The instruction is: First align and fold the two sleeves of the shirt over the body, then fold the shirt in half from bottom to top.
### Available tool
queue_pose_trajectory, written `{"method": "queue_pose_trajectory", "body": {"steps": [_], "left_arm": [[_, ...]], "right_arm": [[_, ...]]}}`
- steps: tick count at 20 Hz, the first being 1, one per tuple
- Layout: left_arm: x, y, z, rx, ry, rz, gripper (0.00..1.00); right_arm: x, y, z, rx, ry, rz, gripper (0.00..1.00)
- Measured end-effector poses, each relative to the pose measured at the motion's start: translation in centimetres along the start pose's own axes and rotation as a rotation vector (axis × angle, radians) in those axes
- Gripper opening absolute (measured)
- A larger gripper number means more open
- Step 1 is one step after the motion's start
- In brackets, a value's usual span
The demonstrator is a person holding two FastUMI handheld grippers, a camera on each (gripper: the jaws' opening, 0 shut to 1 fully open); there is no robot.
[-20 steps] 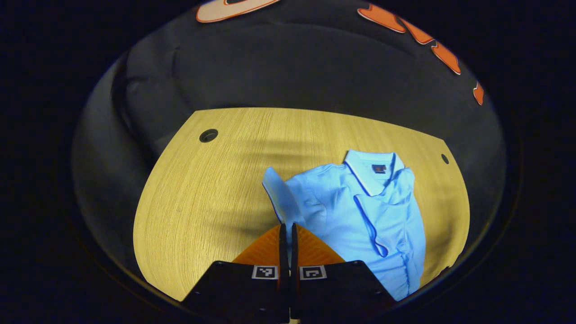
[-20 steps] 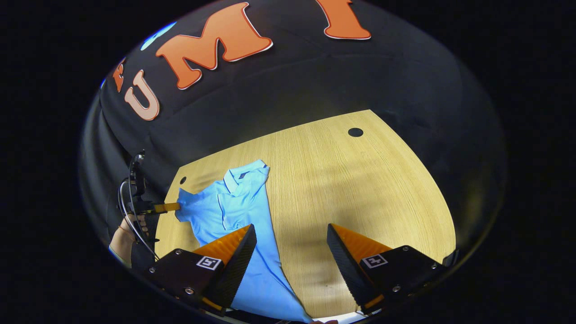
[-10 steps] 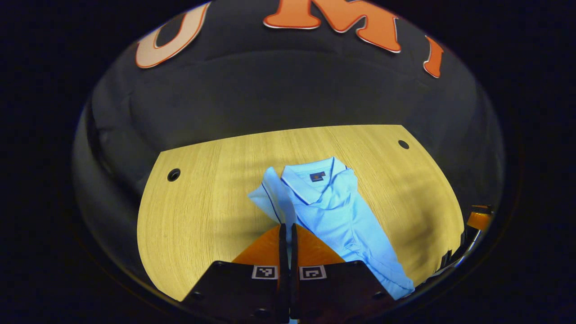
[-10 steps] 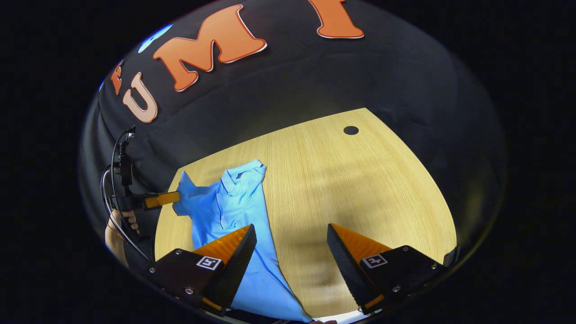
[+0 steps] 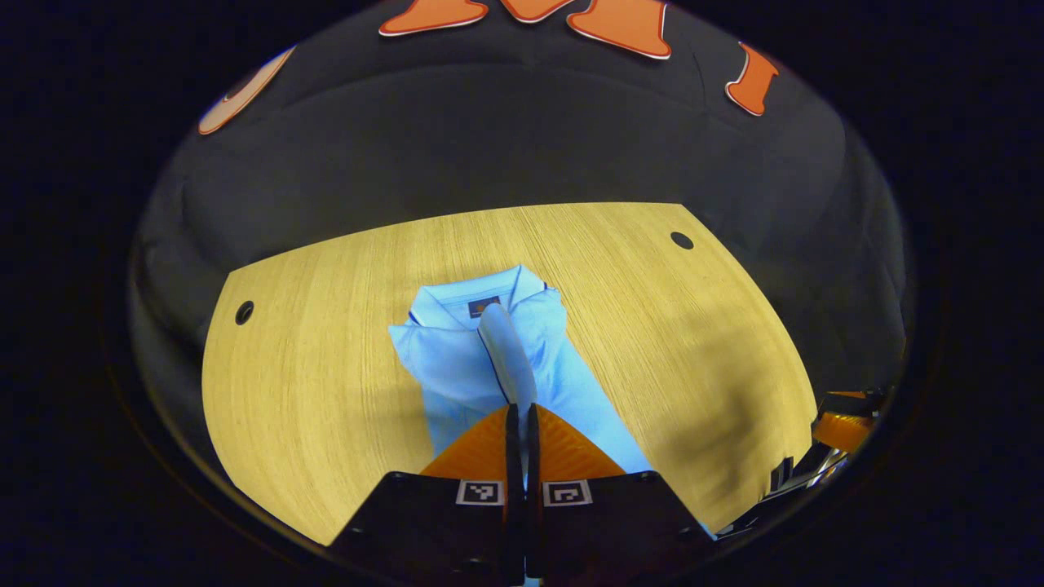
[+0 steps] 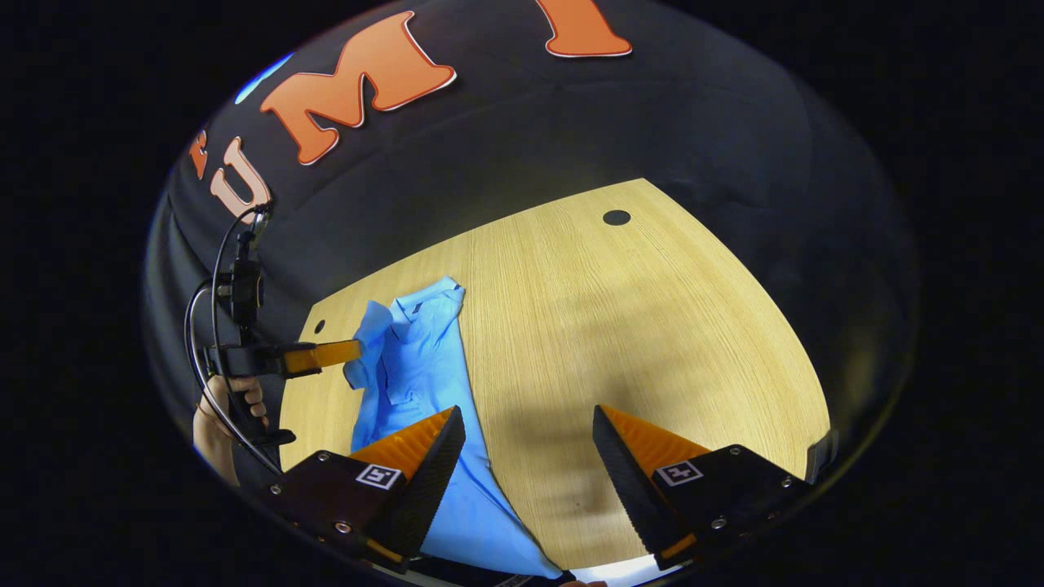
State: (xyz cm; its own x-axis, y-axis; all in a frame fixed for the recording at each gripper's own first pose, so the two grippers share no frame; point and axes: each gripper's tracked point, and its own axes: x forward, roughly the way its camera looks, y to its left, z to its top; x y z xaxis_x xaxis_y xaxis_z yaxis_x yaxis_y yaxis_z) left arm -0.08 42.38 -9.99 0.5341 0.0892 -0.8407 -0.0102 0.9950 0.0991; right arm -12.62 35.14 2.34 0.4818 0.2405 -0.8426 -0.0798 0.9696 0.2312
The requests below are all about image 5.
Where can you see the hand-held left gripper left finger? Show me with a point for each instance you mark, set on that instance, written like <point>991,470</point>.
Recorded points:
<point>440,530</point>

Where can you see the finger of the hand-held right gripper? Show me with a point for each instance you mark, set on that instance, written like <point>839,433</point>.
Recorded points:
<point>844,430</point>

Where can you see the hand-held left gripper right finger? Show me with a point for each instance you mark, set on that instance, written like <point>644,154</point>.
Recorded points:
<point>612,530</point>

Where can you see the light blue T-shirt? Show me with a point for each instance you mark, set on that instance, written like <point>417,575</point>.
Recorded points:
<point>457,367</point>

